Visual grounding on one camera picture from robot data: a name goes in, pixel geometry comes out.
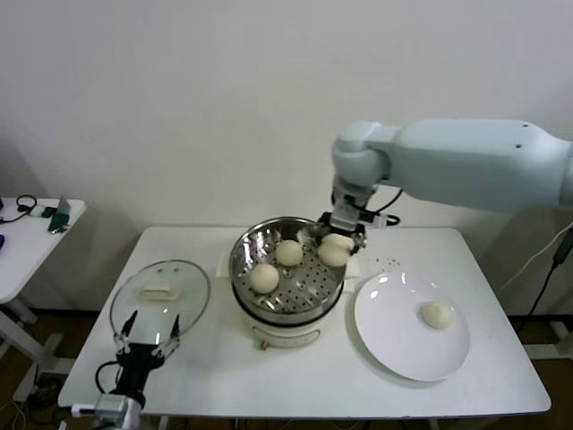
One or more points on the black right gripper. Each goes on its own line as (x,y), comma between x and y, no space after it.
(344,228)

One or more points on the scattered brown crumbs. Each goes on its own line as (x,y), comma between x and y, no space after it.
(389,262)

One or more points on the white electric pot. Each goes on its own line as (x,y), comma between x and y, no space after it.
(286,336)

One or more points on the steel steamer basket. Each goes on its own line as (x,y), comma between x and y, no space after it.
(309,286)

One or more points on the glass pot lid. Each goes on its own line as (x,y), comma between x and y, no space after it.
(156,277)

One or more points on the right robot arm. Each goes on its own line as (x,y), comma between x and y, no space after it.
(447,157)

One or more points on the white side table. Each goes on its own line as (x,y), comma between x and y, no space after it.
(27,255)

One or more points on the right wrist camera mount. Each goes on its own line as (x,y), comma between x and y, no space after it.
(371,219)

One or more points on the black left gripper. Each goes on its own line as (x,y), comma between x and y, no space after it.
(134,369)

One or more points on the white round plate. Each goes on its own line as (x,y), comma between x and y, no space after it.
(394,331)

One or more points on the white steamed baozi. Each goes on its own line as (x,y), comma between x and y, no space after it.
(333,251)
(288,253)
(264,277)
(438,315)

